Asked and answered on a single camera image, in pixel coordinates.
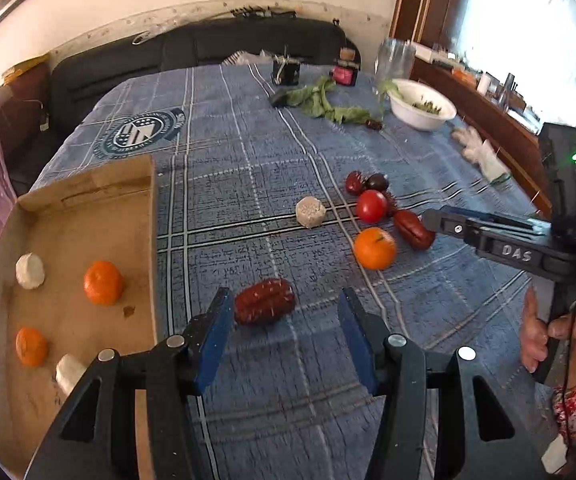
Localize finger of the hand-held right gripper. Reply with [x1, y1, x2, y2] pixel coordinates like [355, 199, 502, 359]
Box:
[439, 205, 541, 226]
[420, 210, 554, 276]

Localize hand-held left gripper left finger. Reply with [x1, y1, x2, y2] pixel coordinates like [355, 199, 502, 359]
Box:
[23, 287, 236, 480]

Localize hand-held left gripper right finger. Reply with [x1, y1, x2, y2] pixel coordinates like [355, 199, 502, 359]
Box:
[337, 287, 550, 480]

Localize large red date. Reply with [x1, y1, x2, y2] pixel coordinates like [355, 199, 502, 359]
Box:
[393, 210, 436, 251]
[233, 278, 296, 326]

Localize cardboard box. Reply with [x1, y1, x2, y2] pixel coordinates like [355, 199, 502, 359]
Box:
[0, 154, 161, 478]

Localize person's right hand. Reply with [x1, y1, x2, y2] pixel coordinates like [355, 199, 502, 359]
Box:
[519, 285, 576, 377]

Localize white glove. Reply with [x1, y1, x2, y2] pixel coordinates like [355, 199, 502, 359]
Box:
[451, 125, 512, 184]

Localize orange mandarin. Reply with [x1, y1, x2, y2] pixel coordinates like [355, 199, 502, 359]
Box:
[83, 260, 124, 307]
[15, 326, 49, 367]
[353, 227, 398, 271]

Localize red tomato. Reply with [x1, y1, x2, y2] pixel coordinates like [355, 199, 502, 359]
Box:
[356, 189, 388, 224]

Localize small red date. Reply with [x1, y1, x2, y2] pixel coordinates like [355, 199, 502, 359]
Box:
[344, 170, 366, 196]

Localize wooden sideboard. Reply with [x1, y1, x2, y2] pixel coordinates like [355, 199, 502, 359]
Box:
[410, 42, 554, 216]

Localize white bowl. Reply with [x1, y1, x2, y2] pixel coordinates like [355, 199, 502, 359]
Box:
[389, 79, 457, 132]

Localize white hexagonal cake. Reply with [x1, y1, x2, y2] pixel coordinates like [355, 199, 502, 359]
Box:
[295, 196, 327, 229]

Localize white round cake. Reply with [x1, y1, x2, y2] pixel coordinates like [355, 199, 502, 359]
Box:
[15, 253, 46, 290]
[55, 354, 89, 396]

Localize clear glass jar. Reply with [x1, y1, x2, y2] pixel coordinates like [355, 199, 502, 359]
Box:
[374, 38, 417, 98]

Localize green leafy vegetable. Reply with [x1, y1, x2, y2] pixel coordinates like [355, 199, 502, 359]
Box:
[286, 75, 403, 126]

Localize red small box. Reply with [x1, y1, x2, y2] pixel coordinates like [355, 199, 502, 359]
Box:
[331, 48, 361, 85]

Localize blue checkered tablecloth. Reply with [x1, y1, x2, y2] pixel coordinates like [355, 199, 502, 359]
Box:
[29, 62, 564, 480]

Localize small black box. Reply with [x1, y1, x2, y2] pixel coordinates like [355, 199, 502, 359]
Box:
[271, 57, 302, 86]

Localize white tag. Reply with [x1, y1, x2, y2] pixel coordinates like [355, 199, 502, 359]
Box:
[540, 434, 569, 475]

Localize white plastic bag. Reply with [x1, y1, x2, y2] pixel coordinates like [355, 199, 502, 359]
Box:
[220, 50, 274, 67]

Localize black sofa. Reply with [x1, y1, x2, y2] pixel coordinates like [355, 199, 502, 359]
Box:
[8, 16, 364, 196]

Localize black cable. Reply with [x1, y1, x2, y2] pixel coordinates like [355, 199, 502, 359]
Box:
[550, 300, 576, 443]

